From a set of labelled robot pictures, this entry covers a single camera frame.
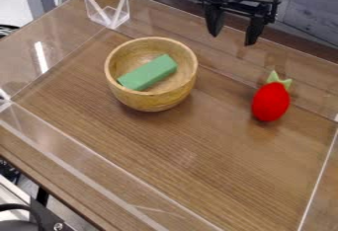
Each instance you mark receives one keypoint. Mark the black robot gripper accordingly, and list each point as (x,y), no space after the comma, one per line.
(262,12)

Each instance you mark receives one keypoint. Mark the red plush strawberry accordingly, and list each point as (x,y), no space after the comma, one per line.
(271,99)

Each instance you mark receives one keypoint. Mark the green rectangular block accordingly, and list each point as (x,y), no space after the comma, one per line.
(148,74)

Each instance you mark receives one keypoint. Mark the light wooden bowl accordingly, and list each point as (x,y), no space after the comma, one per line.
(170,91)

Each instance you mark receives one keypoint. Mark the clear acrylic tray enclosure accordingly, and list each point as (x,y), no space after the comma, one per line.
(198,168)

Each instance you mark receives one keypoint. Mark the black bracket with cable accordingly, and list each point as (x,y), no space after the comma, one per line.
(42,219)

